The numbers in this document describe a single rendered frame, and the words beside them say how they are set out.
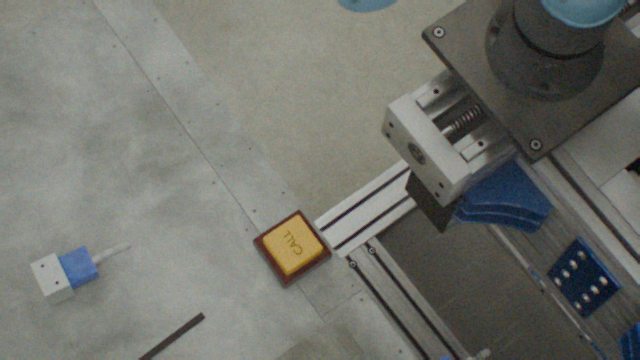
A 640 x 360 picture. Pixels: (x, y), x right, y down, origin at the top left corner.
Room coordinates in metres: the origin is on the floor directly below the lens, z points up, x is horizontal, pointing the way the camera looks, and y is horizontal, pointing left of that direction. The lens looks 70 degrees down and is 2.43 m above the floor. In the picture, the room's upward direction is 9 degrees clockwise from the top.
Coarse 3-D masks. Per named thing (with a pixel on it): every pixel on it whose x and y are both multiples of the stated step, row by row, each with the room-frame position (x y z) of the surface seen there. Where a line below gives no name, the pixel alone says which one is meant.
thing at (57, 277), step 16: (128, 240) 0.47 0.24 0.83; (48, 256) 0.42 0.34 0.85; (64, 256) 0.43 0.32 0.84; (80, 256) 0.43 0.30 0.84; (96, 256) 0.44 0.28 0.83; (112, 256) 0.44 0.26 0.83; (48, 272) 0.40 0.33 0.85; (64, 272) 0.40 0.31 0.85; (80, 272) 0.41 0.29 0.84; (96, 272) 0.41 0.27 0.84; (48, 288) 0.38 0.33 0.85; (64, 288) 0.38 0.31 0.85
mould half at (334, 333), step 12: (336, 324) 0.38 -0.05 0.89; (312, 336) 0.36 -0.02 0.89; (324, 336) 0.37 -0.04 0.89; (336, 336) 0.37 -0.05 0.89; (348, 336) 0.37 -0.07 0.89; (300, 348) 0.35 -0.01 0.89; (312, 348) 0.35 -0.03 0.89; (324, 348) 0.35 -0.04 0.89; (336, 348) 0.35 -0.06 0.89; (348, 348) 0.36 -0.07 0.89; (360, 348) 0.36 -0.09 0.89
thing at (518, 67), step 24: (504, 24) 0.74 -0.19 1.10; (504, 48) 0.71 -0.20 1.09; (528, 48) 0.70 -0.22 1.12; (600, 48) 0.73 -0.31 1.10; (504, 72) 0.69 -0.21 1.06; (528, 72) 0.69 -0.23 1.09; (552, 72) 0.69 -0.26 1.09; (576, 72) 0.69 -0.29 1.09; (528, 96) 0.67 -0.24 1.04; (552, 96) 0.67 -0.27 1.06
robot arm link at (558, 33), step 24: (528, 0) 0.72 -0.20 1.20; (552, 0) 0.70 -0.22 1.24; (576, 0) 0.70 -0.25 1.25; (600, 0) 0.70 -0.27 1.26; (624, 0) 0.72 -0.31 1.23; (528, 24) 0.71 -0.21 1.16; (552, 24) 0.69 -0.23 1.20; (576, 24) 0.69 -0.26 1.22; (600, 24) 0.70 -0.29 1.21; (552, 48) 0.69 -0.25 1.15; (576, 48) 0.69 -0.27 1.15
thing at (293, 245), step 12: (288, 228) 0.52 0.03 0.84; (300, 228) 0.52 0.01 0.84; (264, 240) 0.50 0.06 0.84; (276, 240) 0.50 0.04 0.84; (288, 240) 0.50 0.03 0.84; (300, 240) 0.50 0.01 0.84; (312, 240) 0.51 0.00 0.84; (276, 252) 0.48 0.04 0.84; (288, 252) 0.49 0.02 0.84; (300, 252) 0.49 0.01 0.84; (312, 252) 0.49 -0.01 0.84; (288, 264) 0.47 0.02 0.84; (300, 264) 0.47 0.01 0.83
